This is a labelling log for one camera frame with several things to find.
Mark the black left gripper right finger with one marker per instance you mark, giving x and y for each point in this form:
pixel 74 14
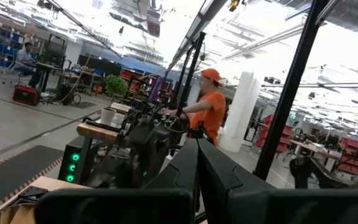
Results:
pixel 275 205

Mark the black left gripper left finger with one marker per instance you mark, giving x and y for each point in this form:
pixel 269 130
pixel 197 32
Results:
pixel 120 205

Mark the black station robot arm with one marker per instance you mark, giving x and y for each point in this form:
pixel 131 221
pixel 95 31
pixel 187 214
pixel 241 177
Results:
pixel 141 112
pixel 303 169

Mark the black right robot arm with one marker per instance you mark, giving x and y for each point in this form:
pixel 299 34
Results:
pixel 148 146

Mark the black computer tower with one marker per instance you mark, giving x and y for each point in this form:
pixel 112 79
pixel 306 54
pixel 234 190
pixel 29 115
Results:
pixel 70 158

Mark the wooden station table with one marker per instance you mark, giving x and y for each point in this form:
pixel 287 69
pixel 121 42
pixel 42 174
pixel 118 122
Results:
pixel 98 132

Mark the white round column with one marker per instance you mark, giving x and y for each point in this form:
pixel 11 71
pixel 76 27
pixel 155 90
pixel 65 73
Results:
pixel 241 118

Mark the red storage bin rack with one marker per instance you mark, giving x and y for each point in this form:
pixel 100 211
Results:
pixel 354 155

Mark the black hazard-striped floor mat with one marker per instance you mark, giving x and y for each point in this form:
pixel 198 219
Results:
pixel 11 177

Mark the person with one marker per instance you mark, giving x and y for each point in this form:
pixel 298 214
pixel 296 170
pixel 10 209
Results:
pixel 211 112
pixel 23 57

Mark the green potted plant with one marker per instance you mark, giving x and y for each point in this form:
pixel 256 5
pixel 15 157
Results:
pixel 115 85

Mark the red tool case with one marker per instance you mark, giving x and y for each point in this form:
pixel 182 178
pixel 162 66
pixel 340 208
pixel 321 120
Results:
pixel 26 95

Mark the black aluminium rig frame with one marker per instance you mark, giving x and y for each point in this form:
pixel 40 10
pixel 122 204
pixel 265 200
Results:
pixel 291 93

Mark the black metal station frame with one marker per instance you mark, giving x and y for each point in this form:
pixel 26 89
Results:
pixel 191 71

